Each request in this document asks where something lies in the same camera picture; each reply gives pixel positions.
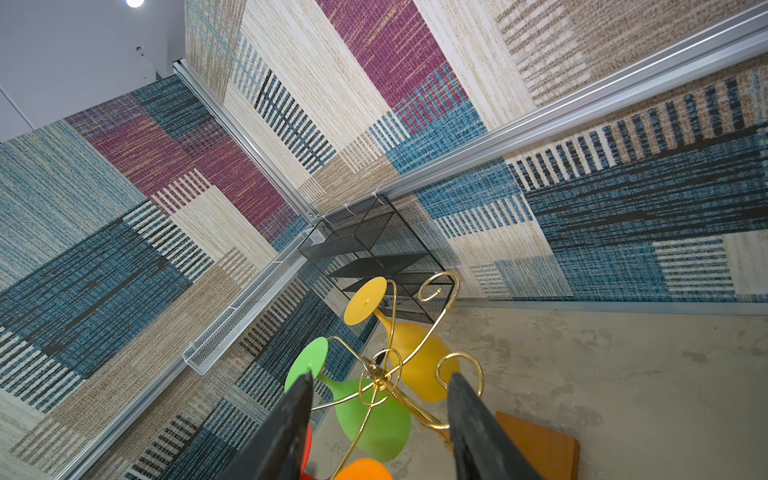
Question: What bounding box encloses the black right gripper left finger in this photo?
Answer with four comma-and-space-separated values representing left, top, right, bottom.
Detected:
218, 373, 313, 480

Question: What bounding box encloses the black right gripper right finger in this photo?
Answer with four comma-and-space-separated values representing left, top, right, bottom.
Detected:
447, 373, 542, 479

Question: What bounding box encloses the light orange plastic wine glass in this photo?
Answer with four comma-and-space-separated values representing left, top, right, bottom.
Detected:
334, 458, 393, 480

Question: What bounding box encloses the red plastic wine glass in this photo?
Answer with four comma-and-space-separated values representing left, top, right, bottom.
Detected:
300, 425, 316, 480

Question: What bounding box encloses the yellow plastic wine glass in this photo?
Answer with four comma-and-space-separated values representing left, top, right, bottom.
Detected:
344, 277, 451, 403

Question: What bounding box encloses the green plastic wine glass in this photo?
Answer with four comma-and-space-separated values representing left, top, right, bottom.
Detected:
284, 335, 413, 464

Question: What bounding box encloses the black mesh shelf rack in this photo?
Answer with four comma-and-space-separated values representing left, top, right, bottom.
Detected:
299, 195, 457, 325

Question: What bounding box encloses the gold wire wine glass rack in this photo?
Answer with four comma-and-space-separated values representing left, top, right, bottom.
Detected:
311, 269, 582, 480

